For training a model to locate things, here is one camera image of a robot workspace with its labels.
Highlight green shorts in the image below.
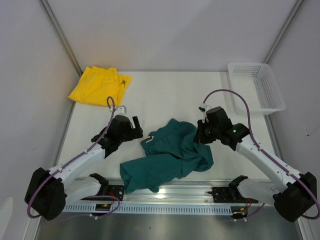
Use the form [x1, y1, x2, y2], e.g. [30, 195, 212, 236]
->
[119, 118, 214, 194]

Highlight yellow shorts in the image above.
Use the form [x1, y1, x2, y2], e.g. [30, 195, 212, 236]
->
[68, 66, 132, 107]

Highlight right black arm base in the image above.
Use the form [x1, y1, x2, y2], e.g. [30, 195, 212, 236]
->
[206, 186, 259, 204]

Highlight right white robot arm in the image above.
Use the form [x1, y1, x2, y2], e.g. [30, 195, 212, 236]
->
[194, 106, 320, 223]

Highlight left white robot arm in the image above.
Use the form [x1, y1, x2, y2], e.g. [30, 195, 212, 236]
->
[24, 114, 143, 221]

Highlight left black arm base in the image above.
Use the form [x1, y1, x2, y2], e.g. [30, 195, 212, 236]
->
[98, 184, 125, 201]

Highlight white perforated plastic basket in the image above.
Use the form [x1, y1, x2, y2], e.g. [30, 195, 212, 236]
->
[227, 62, 286, 115]

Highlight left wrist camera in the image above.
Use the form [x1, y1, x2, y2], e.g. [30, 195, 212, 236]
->
[114, 105, 127, 117]

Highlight aluminium front rail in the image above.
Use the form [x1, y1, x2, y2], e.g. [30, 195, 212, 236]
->
[59, 177, 278, 207]

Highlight slotted white cable duct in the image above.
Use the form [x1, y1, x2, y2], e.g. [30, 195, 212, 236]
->
[63, 203, 233, 216]

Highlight left aluminium corner post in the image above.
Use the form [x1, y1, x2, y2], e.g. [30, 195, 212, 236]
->
[38, 0, 83, 77]

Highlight aluminium corner post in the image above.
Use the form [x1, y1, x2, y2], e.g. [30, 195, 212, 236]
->
[263, 0, 307, 64]
[38, 0, 83, 77]

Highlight right aluminium corner post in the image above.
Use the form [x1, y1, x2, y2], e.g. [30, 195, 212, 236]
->
[263, 0, 307, 64]

